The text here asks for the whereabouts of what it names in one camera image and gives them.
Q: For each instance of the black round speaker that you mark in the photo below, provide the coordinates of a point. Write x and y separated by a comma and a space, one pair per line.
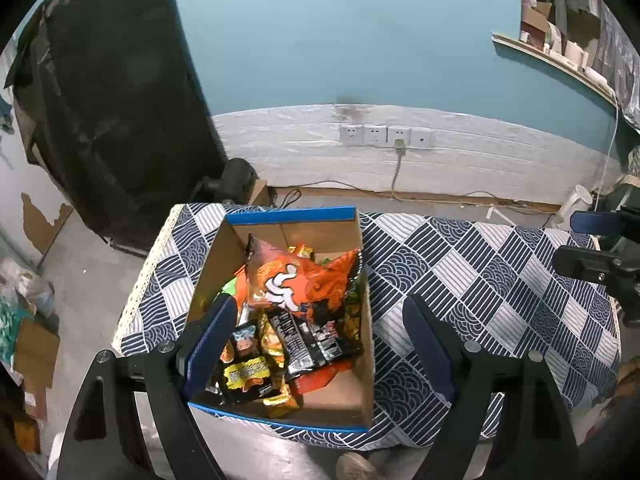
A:
237, 177

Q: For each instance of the cardboard box on shelf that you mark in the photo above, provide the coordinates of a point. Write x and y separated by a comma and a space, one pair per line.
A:
535, 15

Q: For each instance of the white plastic strip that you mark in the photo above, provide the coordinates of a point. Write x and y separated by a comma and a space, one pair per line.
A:
502, 216

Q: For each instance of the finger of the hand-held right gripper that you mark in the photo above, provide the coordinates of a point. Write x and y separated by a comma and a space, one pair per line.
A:
595, 222
585, 262

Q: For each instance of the black plastic-covered object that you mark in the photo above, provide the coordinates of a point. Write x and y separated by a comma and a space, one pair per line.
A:
110, 110

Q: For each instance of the small cartoon snack packet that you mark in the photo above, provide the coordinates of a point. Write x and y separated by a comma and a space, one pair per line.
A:
242, 340

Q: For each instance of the beige shoe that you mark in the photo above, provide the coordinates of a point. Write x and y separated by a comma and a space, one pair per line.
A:
357, 467

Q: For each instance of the small brown cardboard box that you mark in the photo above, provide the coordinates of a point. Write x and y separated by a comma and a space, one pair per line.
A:
260, 194

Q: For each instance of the orange snack bag white swirl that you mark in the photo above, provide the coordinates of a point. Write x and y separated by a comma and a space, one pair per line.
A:
290, 280

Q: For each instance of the white electric kettle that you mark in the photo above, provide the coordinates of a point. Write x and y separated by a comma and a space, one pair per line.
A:
572, 207

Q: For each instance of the black yellow snack packet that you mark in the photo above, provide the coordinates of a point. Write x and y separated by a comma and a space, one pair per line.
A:
245, 377

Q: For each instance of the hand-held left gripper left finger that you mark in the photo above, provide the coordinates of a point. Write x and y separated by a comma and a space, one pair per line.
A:
207, 355

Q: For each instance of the flat cardboard pieces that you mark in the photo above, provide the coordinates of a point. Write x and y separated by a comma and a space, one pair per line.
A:
35, 360

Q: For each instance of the dark snack packet yellow print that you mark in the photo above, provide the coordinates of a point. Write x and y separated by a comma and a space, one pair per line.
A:
356, 310

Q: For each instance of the cardboard box blue rim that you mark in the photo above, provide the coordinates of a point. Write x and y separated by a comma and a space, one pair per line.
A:
335, 400

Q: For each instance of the black silver snack packet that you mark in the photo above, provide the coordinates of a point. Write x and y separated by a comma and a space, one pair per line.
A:
310, 340

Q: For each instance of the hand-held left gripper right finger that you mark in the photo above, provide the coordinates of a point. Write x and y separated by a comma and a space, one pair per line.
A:
430, 345

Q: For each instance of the silver foil curtain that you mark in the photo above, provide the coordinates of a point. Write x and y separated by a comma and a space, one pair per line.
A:
622, 70

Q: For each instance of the clear plastic bag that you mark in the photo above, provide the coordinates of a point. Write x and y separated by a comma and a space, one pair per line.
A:
27, 287

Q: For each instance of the blue white patterned tablecloth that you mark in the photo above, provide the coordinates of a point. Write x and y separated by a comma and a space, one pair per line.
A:
475, 285

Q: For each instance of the white wall shelf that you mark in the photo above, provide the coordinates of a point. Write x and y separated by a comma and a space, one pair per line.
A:
555, 67

